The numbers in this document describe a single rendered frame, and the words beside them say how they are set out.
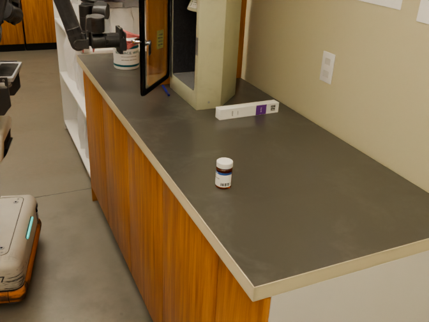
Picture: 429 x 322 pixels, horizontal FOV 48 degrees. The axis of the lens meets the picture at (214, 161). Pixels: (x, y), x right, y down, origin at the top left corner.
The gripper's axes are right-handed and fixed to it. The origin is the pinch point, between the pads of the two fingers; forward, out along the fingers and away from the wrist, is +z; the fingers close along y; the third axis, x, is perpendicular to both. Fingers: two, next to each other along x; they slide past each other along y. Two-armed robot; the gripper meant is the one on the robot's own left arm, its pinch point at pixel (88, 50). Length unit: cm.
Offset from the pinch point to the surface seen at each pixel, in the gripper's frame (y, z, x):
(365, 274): 34, 21, -151
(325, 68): 75, -7, -72
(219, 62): 43, -4, -47
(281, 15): 76, -20, -36
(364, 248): 35, 15, -148
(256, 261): 8, 15, -143
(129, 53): 24.1, 6.9, 17.8
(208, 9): 37, -25, -47
